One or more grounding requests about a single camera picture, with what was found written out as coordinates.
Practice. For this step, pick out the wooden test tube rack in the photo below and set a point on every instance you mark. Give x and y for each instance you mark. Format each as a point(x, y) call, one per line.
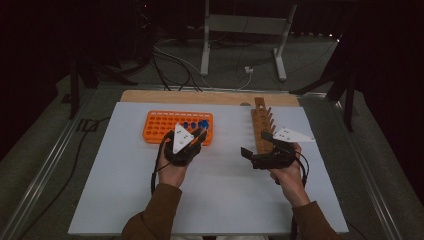
point(260, 123)

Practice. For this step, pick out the black stand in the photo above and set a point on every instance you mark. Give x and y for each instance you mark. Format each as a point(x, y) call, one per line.
point(74, 86)
point(348, 100)

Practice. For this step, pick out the white board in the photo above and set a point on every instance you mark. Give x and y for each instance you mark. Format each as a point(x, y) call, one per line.
point(220, 200)

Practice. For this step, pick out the metal frame rail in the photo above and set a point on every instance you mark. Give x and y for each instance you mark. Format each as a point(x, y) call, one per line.
point(43, 176)
point(366, 176)

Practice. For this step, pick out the white metal stand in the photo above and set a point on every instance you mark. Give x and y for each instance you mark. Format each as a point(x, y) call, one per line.
point(246, 24)

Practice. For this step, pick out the white plug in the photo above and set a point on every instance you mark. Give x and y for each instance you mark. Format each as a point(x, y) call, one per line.
point(248, 69)

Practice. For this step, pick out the person's left hand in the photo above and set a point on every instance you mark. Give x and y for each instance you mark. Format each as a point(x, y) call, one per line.
point(171, 173)

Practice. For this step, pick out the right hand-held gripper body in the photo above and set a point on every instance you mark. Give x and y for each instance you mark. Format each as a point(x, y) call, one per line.
point(271, 158)

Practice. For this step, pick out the orange plastic test tube rack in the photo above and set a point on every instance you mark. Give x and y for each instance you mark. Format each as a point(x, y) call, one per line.
point(160, 128)

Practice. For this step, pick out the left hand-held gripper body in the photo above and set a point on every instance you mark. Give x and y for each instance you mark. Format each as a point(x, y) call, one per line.
point(181, 140)

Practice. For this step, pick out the person's right hand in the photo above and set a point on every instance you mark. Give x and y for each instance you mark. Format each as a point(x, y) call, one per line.
point(290, 186)

